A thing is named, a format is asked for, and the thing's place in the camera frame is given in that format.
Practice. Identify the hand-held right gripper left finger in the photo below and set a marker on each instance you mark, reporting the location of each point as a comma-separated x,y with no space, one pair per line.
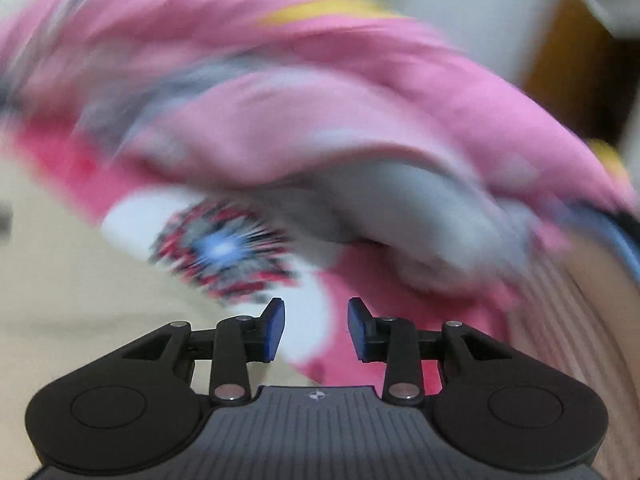
275,327

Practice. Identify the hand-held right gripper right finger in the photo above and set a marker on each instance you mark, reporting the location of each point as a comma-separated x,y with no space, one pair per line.
356,327

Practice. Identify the beige pants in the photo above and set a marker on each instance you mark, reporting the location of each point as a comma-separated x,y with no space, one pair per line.
75,285

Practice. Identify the stack of folded clothes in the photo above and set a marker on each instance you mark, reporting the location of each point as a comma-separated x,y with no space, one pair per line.
575,310

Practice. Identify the pink floral bed blanket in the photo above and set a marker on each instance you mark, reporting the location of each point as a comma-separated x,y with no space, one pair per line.
375,277

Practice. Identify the pink and blue patterned quilt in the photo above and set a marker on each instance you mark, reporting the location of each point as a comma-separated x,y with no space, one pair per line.
300,110

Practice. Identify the wooden door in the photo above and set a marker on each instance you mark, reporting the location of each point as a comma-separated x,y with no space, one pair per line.
565,60

